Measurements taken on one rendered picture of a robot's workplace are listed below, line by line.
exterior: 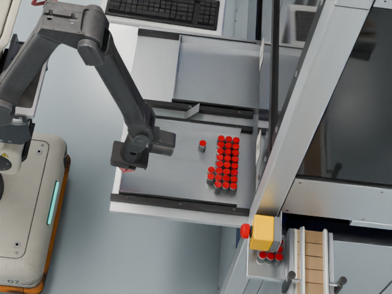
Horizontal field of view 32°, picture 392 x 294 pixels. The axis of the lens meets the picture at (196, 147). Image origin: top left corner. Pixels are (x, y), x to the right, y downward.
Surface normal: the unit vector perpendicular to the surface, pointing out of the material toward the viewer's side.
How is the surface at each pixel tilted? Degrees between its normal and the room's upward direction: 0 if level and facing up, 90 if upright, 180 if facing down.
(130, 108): 91
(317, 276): 0
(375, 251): 90
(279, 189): 90
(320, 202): 90
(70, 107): 0
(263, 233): 0
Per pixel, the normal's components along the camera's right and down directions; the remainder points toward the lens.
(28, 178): 0.09, -0.52
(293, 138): -0.08, 0.84
